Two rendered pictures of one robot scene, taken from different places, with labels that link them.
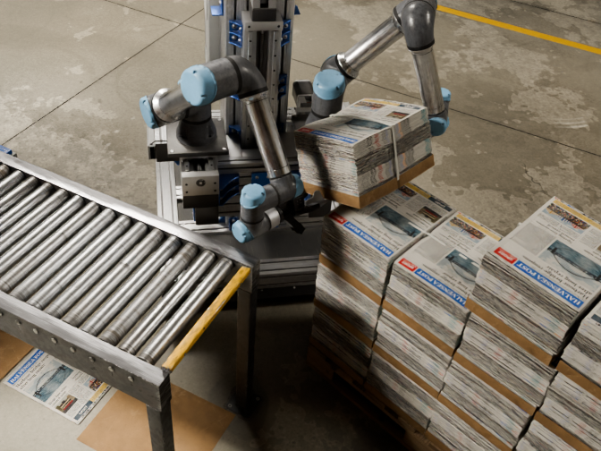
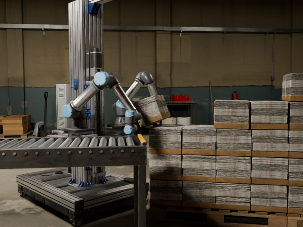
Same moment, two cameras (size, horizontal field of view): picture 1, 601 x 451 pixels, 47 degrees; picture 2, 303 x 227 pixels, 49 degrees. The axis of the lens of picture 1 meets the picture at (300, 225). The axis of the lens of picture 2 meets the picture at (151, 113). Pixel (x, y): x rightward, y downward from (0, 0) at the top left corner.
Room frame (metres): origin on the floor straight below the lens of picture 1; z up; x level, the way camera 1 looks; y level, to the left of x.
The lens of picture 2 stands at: (-0.82, 1.32, 1.14)
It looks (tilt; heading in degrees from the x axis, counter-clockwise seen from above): 4 degrees down; 331
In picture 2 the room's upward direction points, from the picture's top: straight up
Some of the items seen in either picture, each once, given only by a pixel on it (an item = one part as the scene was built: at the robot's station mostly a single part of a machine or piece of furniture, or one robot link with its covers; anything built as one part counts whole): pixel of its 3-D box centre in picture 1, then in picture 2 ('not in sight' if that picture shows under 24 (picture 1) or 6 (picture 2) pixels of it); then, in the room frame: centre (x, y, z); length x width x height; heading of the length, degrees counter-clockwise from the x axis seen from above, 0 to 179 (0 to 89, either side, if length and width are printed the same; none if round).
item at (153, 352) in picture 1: (188, 310); (130, 143); (1.32, 0.30, 0.77); 0.47 x 0.05 x 0.05; 157
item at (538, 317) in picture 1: (551, 277); (231, 114); (1.43, -0.74, 0.95); 0.38 x 0.29 x 0.23; 138
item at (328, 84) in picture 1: (328, 91); (121, 108); (2.26, -0.06, 0.98); 0.13 x 0.12 x 0.14; 172
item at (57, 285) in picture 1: (82, 261); (74, 145); (1.47, 0.66, 0.77); 0.47 x 0.05 x 0.05; 157
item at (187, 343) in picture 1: (209, 316); (141, 139); (1.27, 0.23, 0.81); 0.43 x 0.03 x 0.02; 157
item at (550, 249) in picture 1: (565, 249); (231, 100); (1.43, -0.74, 1.06); 0.37 x 0.29 x 0.01; 138
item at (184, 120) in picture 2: not in sight; (162, 114); (6.97, -3.34, 0.55); 1.80 x 0.70 x 1.09; 67
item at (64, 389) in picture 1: (64, 376); not in sight; (1.56, 0.87, 0.00); 0.37 x 0.28 x 0.01; 67
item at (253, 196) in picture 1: (257, 201); (130, 117); (1.64, 0.14, 0.94); 0.11 x 0.08 x 0.11; 132
